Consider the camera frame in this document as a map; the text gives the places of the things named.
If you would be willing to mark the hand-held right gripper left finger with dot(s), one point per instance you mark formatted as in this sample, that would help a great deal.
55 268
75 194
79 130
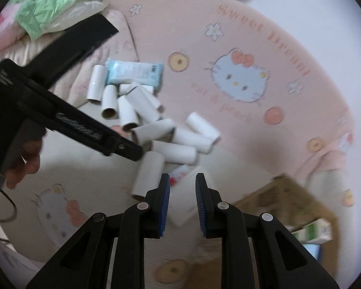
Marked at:
165 207

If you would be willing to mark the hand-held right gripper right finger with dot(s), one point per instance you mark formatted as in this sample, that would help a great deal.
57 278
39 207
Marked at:
201 207

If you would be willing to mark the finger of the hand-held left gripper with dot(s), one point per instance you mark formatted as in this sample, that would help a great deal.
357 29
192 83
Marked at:
78 42
128 149

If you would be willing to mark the pile of white paper tubes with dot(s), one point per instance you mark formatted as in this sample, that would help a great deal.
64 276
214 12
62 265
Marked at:
180 152

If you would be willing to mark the brown cardboard box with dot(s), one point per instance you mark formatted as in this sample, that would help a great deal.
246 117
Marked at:
288 198

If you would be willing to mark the person's left hand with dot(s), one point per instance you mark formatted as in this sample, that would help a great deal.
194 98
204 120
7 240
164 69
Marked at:
27 165

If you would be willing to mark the white plastic bag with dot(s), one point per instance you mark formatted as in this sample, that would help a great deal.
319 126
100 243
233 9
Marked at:
78 13

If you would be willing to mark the red and white packet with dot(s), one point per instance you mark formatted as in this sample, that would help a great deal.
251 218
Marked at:
182 174

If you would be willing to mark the green plastic bag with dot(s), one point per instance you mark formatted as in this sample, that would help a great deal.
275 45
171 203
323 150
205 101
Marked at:
42 15

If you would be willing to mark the blue wet wipes pack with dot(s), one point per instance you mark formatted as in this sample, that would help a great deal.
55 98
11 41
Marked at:
132 70

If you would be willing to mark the pink plush cloth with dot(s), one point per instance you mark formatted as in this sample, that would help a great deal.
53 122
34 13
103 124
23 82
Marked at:
3 33

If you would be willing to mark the pink printed blanket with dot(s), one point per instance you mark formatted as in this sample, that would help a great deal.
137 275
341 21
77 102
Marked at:
183 30

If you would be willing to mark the green and white carton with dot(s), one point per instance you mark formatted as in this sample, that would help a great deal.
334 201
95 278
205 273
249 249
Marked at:
313 231

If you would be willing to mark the blue and white carton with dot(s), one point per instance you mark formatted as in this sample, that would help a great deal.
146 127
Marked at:
313 253

